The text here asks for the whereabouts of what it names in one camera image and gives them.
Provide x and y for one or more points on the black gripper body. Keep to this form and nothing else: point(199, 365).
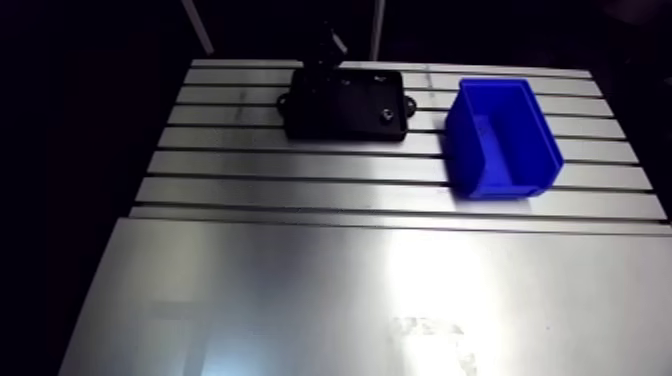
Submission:
point(321, 50)

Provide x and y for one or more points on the black tray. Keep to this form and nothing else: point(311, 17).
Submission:
point(341, 113)

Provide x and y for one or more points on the blue bin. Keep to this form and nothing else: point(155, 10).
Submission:
point(498, 142)

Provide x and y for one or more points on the pale metal post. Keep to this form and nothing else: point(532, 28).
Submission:
point(377, 29)
point(198, 26)

